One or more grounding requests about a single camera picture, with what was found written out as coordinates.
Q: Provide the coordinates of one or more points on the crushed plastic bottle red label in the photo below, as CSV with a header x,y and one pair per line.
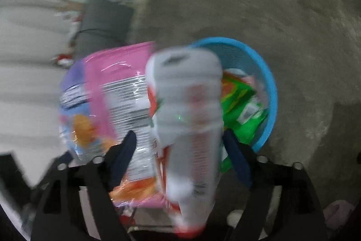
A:
x,y
189,116

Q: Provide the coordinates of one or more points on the pink fuzzy slipper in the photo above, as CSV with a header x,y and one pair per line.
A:
x,y
338,212

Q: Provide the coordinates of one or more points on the green potato chip bag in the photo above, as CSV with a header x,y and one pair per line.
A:
x,y
239,105

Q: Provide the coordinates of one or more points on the blue plastic basket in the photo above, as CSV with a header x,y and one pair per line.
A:
x,y
265,74

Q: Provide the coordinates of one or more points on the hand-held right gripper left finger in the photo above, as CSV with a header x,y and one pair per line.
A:
x,y
124,156

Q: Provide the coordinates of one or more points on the grey cabinet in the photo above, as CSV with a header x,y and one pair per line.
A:
x,y
101,20

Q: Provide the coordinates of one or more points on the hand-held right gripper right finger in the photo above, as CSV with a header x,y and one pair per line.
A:
x,y
238,156

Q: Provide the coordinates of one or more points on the white curtain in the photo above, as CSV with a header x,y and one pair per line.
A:
x,y
28,88

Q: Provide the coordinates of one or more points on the pink snack bag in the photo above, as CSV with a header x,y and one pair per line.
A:
x,y
118,83

